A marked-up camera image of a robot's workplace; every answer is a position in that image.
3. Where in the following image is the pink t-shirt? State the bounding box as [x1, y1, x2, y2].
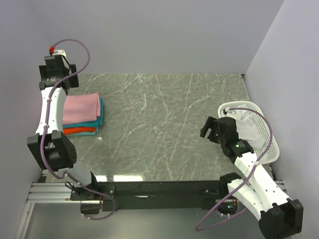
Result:
[63, 93, 101, 125]

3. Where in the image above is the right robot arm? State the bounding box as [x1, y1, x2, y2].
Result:
[200, 117, 304, 239]

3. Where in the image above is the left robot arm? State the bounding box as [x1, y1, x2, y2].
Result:
[27, 50, 100, 200]

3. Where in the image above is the white t-shirt in basket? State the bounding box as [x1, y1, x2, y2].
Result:
[225, 110, 265, 150]

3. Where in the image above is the white plastic basket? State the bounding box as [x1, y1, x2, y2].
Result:
[218, 101, 280, 164]

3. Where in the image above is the teal folded t-shirt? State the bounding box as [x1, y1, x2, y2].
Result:
[62, 97, 104, 136]

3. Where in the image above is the orange folded t-shirt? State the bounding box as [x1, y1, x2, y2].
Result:
[63, 127, 96, 134]

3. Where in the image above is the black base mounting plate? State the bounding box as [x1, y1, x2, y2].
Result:
[65, 180, 228, 215]

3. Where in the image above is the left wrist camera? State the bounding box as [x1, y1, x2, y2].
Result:
[49, 46, 67, 57]

